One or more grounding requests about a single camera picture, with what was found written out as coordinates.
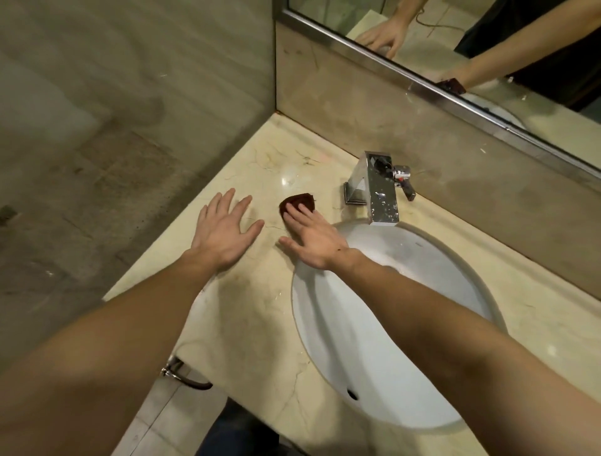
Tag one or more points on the person's right hand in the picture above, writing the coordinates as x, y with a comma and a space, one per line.
319, 244

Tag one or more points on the person's leg in dark trousers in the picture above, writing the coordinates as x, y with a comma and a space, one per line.
234, 430

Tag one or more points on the person's left middle finger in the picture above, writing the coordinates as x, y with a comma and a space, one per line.
227, 204

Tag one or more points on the person's left hand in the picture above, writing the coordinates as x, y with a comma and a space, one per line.
220, 242

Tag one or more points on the chrome square faucet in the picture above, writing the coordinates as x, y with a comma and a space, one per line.
380, 192

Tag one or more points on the person's right thumb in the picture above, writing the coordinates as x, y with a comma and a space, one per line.
291, 244

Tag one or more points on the metal mirror frame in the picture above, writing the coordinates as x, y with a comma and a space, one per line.
422, 87

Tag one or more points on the person's left forearm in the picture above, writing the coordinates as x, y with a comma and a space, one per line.
103, 357

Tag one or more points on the person's left thumb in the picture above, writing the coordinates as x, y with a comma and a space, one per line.
253, 230

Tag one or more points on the brown scouring pad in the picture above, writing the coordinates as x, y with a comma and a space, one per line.
296, 201

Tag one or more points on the person's left little finger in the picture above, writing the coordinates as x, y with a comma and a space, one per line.
202, 218

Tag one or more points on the person's right forearm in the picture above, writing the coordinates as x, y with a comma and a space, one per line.
469, 352

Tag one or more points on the wall mirror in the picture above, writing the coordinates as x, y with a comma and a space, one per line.
469, 56

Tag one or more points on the white oval sink basin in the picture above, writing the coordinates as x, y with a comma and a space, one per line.
366, 338

